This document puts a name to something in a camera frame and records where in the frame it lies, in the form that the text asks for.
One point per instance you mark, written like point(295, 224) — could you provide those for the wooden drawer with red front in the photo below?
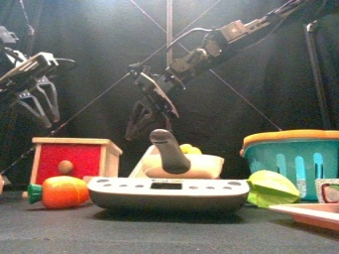
point(75, 155)

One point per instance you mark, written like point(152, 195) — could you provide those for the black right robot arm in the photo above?
point(233, 34)

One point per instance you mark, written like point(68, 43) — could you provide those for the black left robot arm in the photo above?
point(6, 39)

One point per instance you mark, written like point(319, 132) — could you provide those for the wooden drawer case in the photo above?
point(109, 155)

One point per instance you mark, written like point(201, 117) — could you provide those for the yellow toy fruit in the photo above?
point(191, 149)

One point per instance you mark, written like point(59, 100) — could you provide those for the beige rounded toy holder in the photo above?
point(203, 167)

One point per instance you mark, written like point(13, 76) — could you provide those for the white and grey kitchen scale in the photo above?
point(167, 196)

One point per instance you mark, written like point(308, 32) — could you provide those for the orange toy carrot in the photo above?
point(64, 192)

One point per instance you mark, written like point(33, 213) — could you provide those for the teal basket with orange rim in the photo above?
point(281, 149)

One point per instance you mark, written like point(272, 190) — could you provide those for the green toy lettuce leaf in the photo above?
point(271, 189)

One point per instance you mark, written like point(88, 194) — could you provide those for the black metal stand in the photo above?
point(313, 72)

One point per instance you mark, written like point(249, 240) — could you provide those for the white cup with red print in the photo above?
point(328, 191)

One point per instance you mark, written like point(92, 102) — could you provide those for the grey vertical frame pole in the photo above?
point(169, 29)

